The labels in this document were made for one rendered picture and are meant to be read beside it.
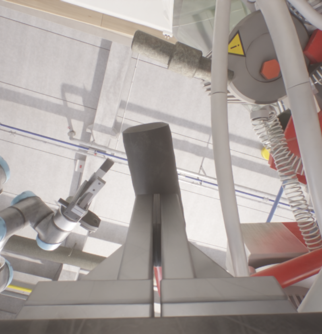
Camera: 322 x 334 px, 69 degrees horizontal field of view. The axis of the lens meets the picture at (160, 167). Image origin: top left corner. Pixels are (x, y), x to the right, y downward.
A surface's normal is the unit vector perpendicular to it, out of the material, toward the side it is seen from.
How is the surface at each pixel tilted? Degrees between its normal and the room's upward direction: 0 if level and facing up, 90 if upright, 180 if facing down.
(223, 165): 93
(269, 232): 163
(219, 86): 110
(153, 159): 96
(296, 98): 74
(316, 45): 90
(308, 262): 147
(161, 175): 102
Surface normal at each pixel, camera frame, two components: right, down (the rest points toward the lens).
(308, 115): -0.27, 0.18
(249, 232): -0.01, -0.96
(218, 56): -0.24, -0.24
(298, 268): 0.11, -0.67
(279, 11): -0.20, -0.04
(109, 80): 0.02, 0.27
